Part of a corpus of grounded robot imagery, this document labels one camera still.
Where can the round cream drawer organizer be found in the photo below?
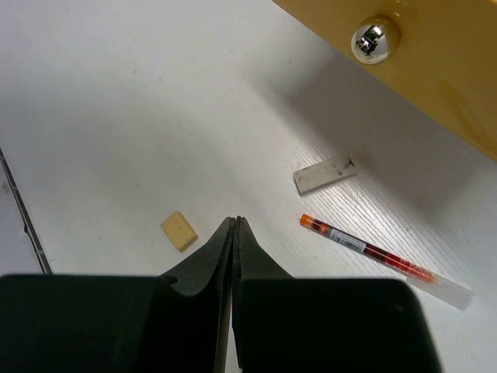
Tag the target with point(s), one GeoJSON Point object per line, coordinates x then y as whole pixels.
{"type": "Point", "coordinates": [439, 55]}

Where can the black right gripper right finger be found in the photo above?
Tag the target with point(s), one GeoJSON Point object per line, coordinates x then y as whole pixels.
{"type": "Point", "coordinates": [287, 324]}

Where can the red gel pen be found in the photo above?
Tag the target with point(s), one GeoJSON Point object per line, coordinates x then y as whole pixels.
{"type": "Point", "coordinates": [434, 284]}

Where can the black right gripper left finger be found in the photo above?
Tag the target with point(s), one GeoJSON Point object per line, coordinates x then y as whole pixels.
{"type": "Point", "coordinates": [174, 322]}

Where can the white rectangular eraser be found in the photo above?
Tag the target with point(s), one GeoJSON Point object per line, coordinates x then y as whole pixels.
{"type": "Point", "coordinates": [324, 173]}

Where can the small yellow eraser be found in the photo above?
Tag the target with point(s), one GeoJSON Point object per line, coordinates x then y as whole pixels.
{"type": "Point", "coordinates": [179, 231]}

